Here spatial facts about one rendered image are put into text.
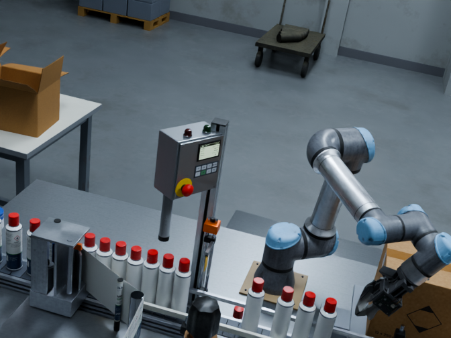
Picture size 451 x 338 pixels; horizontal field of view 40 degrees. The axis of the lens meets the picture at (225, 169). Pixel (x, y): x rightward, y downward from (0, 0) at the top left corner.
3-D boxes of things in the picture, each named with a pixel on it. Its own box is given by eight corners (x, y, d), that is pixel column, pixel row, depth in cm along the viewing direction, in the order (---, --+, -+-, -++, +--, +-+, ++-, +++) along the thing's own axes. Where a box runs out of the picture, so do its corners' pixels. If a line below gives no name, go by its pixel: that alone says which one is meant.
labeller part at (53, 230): (30, 237, 182) (30, 233, 181) (49, 218, 192) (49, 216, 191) (73, 248, 180) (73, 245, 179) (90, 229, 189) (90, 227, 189)
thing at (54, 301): (29, 305, 193) (29, 236, 181) (49, 282, 204) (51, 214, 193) (70, 318, 191) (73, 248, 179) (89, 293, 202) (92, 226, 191)
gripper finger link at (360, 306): (346, 317, 179) (369, 299, 175) (348, 305, 184) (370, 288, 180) (354, 324, 179) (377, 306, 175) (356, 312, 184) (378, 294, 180)
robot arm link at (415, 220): (392, 203, 172) (412, 235, 165) (425, 200, 177) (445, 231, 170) (380, 221, 178) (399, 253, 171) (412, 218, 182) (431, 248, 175)
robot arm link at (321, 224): (284, 245, 232) (326, 120, 201) (319, 240, 237) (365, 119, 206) (298, 267, 223) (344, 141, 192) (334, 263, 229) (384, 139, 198)
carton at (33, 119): (-46, 129, 316) (-50, 58, 299) (5, 98, 361) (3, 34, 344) (31, 146, 311) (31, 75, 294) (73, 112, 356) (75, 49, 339)
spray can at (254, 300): (238, 335, 194) (248, 282, 185) (241, 325, 199) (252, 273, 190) (254, 340, 193) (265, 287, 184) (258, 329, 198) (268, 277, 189)
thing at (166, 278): (152, 310, 199) (158, 258, 190) (158, 301, 204) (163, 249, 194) (167, 315, 198) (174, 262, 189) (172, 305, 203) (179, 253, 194)
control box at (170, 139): (153, 186, 188) (158, 129, 179) (196, 175, 198) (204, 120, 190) (172, 202, 181) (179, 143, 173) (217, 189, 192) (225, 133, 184)
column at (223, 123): (186, 302, 213) (211, 122, 183) (190, 294, 217) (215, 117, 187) (198, 306, 212) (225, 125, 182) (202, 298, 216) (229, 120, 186)
